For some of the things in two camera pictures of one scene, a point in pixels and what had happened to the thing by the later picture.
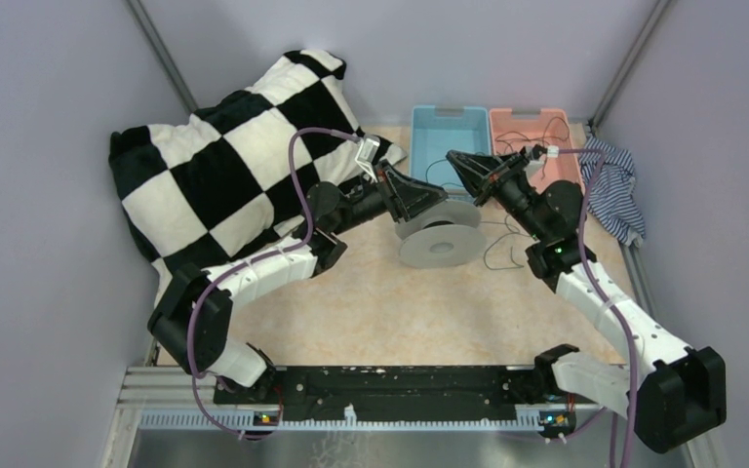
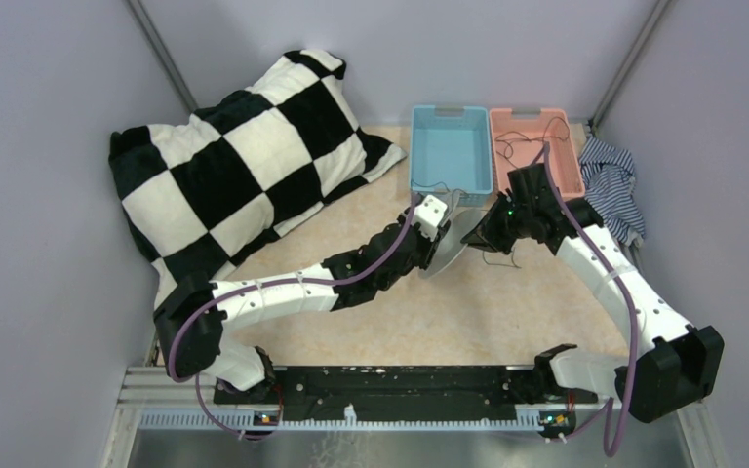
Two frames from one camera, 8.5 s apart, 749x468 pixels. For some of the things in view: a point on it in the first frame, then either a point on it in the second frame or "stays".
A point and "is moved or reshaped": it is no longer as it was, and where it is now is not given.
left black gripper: x=406 y=197 → x=428 y=247
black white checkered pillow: x=215 y=181 stays
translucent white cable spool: x=445 y=237 is moved or reshaped
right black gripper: x=485 y=175 → x=491 y=241
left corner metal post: x=164 y=57 stays
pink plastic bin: x=514 y=129 stays
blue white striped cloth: x=611 y=198 stays
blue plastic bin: x=435 y=131 stays
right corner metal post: x=659 y=11 stays
